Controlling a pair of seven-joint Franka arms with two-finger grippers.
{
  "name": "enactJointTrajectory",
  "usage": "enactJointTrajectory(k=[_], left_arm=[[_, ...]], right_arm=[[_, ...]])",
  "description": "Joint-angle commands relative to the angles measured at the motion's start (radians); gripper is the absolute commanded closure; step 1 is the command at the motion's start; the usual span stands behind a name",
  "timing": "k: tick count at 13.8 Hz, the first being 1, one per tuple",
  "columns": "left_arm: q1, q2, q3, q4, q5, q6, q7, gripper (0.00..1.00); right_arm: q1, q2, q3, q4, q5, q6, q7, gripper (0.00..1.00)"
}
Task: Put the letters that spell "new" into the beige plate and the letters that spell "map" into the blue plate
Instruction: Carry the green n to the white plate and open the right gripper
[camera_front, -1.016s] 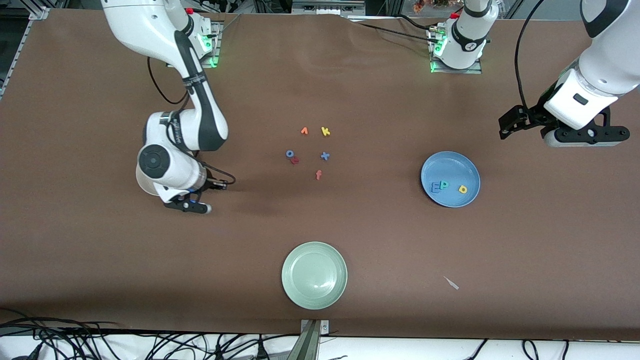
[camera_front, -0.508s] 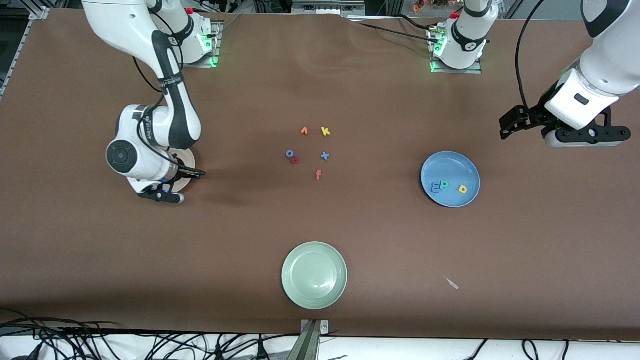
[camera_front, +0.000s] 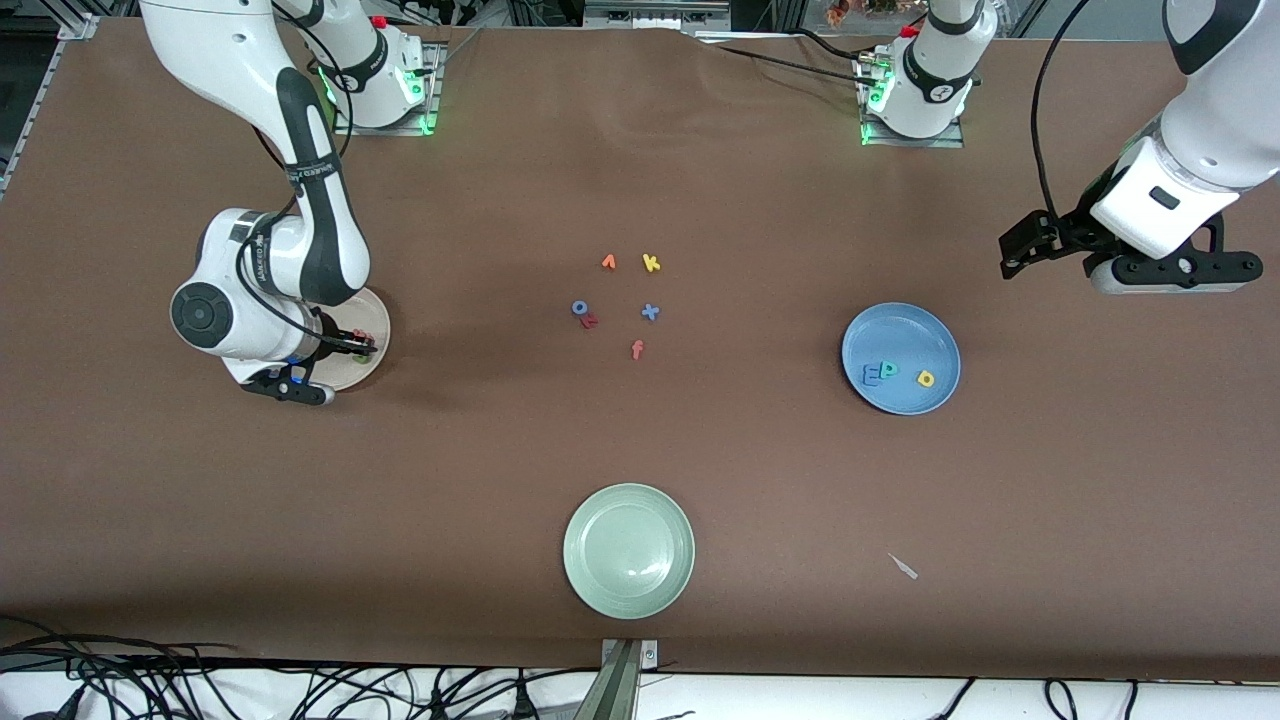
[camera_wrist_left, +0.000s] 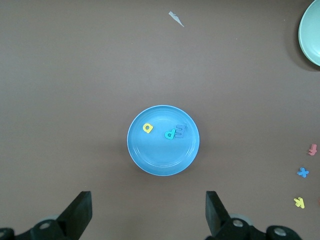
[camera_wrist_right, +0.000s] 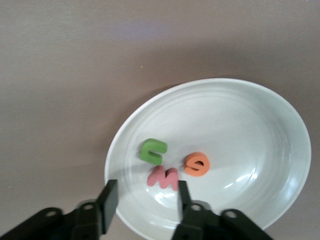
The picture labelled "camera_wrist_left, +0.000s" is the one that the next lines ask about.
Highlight brown table cover sheet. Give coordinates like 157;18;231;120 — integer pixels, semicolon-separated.
0;0;320;240

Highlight blue round plate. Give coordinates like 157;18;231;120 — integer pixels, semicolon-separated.
126;104;201;177

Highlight green round plate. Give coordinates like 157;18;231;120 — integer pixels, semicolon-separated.
298;0;320;67

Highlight blue foam letter m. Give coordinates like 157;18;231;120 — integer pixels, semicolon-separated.
174;124;187;139

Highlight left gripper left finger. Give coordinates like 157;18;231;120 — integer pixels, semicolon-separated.
0;191;93;240

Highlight pink foam letter f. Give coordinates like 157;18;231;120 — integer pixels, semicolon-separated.
307;143;318;157

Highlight white paper scrap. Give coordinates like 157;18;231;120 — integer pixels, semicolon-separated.
168;10;185;28

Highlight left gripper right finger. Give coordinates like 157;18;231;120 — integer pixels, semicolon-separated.
205;190;302;240

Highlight teal foam letter p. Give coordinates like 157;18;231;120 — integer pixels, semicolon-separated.
164;129;177;141

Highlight yellow foam letter k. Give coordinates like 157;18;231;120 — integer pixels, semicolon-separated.
293;197;306;210

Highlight blue foam letter x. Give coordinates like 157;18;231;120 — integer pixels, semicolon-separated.
296;167;310;179

